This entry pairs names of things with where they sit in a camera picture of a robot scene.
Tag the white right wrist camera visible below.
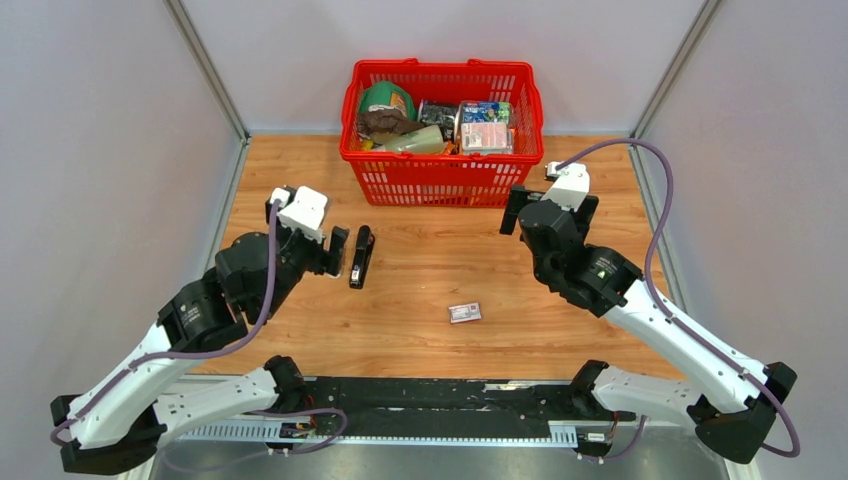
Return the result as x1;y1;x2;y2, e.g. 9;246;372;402
541;162;590;211

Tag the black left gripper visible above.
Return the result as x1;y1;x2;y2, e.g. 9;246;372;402
258;199;353;320

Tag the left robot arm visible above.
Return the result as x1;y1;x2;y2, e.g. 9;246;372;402
50;226;349;475

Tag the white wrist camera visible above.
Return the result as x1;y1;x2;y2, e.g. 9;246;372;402
541;162;590;211
266;186;330;244

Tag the pink white packet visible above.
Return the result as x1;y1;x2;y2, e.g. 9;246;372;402
459;122;514;155

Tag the green snack bag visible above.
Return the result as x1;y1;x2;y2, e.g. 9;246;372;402
358;81;417;120

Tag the aluminium frame rail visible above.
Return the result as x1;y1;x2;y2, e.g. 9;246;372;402
165;374;743;448

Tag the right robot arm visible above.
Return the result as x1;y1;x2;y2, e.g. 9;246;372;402
500;185;797;464

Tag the red white staple box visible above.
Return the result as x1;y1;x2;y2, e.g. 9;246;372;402
448;303;482;324

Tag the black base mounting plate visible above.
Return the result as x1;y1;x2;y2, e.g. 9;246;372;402
269;377;636;446

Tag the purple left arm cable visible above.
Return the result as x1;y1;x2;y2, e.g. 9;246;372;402
49;198;286;446

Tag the brown crumpled bag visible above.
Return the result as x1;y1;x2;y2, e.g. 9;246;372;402
356;108;425;138

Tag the dark patterned packet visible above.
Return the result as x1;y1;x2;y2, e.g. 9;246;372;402
417;100;459;142

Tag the red plastic shopping basket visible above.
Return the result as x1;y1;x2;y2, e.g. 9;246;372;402
339;58;544;208

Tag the pale green bottle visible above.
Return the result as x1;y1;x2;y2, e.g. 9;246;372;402
383;125;446;155

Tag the black stapler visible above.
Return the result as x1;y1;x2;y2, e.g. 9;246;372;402
349;225;376;289

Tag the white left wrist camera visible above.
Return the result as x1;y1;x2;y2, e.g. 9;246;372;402
266;186;330;244

